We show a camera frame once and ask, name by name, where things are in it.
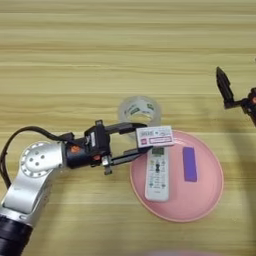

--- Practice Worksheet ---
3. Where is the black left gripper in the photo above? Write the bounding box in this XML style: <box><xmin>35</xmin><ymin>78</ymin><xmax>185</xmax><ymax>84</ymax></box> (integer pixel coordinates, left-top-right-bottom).
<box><xmin>64</xmin><ymin>122</ymin><xmax>153</xmax><ymax>176</ymax></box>

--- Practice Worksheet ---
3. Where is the purple rectangular block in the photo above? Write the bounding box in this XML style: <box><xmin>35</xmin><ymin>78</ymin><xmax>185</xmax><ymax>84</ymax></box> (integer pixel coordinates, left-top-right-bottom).
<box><xmin>182</xmin><ymin>146</ymin><xmax>198</xmax><ymax>183</ymax></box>

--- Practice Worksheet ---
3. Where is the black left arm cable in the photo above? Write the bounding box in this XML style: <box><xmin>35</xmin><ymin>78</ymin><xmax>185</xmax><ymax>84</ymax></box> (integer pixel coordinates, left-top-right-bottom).
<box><xmin>0</xmin><ymin>125</ymin><xmax>76</xmax><ymax>189</ymax></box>

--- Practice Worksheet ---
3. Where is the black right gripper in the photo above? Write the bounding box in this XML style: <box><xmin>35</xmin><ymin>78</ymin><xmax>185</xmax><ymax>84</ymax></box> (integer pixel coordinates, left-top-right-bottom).
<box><xmin>215</xmin><ymin>66</ymin><xmax>256</xmax><ymax>127</ymax></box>

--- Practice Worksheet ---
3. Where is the clear tape roll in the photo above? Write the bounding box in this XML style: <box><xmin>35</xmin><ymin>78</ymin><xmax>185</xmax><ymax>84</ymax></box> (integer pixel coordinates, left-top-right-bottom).
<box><xmin>117</xmin><ymin>95</ymin><xmax>163</xmax><ymax>134</ymax></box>

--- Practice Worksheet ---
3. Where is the left gripper labelled black box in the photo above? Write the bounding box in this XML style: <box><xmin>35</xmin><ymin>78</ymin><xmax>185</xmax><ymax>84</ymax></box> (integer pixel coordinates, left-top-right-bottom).
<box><xmin>84</xmin><ymin>119</ymin><xmax>111</xmax><ymax>158</ymax></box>

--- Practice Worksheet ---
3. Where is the white red label card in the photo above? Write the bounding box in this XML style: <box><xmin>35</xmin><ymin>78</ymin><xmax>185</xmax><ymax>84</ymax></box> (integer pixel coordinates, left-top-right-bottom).
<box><xmin>135</xmin><ymin>125</ymin><xmax>176</xmax><ymax>149</ymax></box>

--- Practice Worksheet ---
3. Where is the pink round plate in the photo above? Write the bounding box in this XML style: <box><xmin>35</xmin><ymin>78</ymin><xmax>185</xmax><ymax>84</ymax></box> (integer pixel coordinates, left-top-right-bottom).
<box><xmin>129</xmin><ymin>129</ymin><xmax>225</xmax><ymax>223</ymax></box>

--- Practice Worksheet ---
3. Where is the white remote control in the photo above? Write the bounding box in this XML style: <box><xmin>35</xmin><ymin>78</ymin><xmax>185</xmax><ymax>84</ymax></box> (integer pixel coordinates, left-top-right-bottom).
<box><xmin>144</xmin><ymin>146</ymin><xmax>170</xmax><ymax>203</ymax></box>

